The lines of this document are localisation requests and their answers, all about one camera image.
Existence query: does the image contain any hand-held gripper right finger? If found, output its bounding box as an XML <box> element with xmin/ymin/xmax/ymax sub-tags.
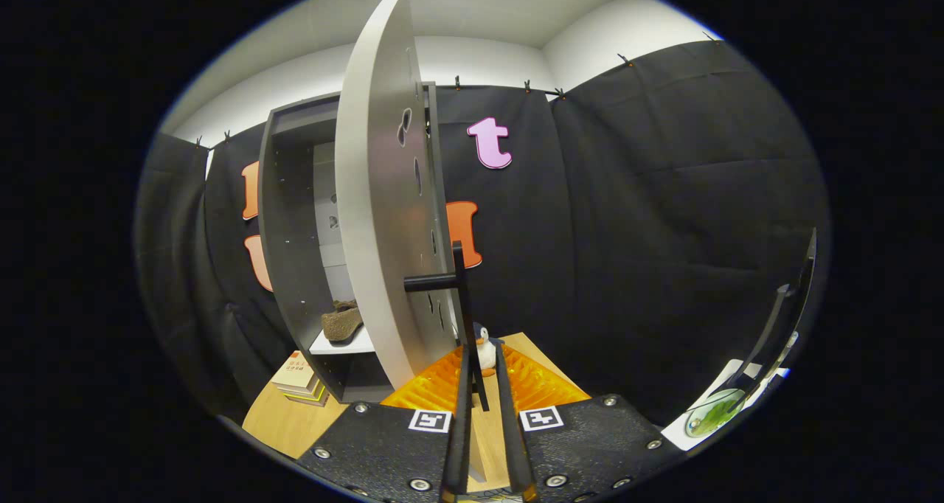
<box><xmin>493</xmin><ymin>342</ymin><xmax>684</xmax><ymax>503</ymax></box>

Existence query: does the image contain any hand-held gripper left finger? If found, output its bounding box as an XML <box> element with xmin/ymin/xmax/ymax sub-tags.
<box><xmin>295</xmin><ymin>344</ymin><xmax>473</xmax><ymax>503</ymax></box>

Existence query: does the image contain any brown fuzzy shoe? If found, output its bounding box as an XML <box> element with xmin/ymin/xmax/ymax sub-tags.
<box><xmin>322</xmin><ymin>300</ymin><xmax>364</xmax><ymax>343</ymax></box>

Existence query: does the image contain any beige shoe cabinet door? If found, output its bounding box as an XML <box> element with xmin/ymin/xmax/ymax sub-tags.
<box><xmin>334</xmin><ymin>0</ymin><xmax>489</xmax><ymax>413</ymax></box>

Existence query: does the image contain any dark grey shoe cabinet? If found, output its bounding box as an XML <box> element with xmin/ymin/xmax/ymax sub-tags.
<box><xmin>258</xmin><ymin>83</ymin><xmax>447</xmax><ymax>404</ymax></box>

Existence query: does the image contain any penguin plush toy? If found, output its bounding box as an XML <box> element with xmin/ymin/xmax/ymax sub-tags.
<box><xmin>472</xmin><ymin>322</ymin><xmax>499</xmax><ymax>377</ymax></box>

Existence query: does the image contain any yellow edged book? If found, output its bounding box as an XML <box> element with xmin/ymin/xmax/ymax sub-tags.
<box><xmin>279</xmin><ymin>381</ymin><xmax>329</xmax><ymax>404</ymax></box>

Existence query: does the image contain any white orange cover book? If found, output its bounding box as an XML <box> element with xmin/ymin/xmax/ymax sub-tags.
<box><xmin>271</xmin><ymin>350</ymin><xmax>319</xmax><ymax>395</ymax></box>

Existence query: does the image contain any round green disc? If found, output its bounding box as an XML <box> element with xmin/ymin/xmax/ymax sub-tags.
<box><xmin>684</xmin><ymin>389</ymin><xmax>747</xmax><ymax>438</ymax></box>

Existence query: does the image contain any white flat sheet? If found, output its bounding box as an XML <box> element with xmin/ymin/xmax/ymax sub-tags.
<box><xmin>662</xmin><ymin>359</ymin><xmax>790</xmax><ymax>452</ymax></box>

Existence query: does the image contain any black backdrop cloth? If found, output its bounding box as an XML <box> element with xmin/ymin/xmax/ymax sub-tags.
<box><xmin>133</xmin><ymin>40</ymin><xmax>833</xmax><ymax>430</ymax></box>

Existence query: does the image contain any row of black cloth clips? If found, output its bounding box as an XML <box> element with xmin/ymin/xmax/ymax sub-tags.
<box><xmin>193</xmin><ymin>32</ymin><xmax>720</xmax><ymax>147</ymax></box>

